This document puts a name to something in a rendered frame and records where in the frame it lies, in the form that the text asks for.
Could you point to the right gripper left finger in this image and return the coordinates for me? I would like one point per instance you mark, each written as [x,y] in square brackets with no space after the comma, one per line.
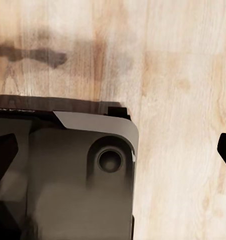
[8,150]

